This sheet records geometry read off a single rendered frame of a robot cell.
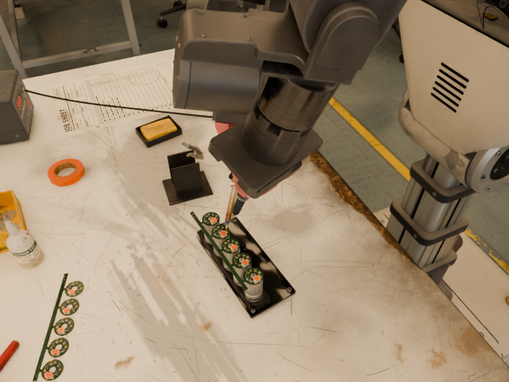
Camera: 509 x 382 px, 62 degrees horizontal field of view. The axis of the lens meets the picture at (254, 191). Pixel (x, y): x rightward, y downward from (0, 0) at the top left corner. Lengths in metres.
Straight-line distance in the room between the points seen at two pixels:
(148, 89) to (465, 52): 0.64
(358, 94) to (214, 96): 2.12
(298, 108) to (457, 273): 1.05
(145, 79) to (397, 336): 0.76
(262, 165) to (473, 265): 1.04
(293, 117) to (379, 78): 2.26
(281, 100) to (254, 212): 0.38
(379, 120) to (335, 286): 1.69
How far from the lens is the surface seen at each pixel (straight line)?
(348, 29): 0.27
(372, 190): 1.84
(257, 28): 0.32
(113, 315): 0.61
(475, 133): 0.74
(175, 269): 0.63
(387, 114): 2.29
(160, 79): 1.03
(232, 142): 0.40
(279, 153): 0.38
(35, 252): 0.68
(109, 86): 1.03
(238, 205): 0.51
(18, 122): 0.90
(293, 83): 0.32
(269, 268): 0.61
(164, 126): 0.85
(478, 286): 1.33
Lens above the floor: 1.26
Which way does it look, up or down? 45 degrees down
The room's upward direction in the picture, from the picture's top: straight up
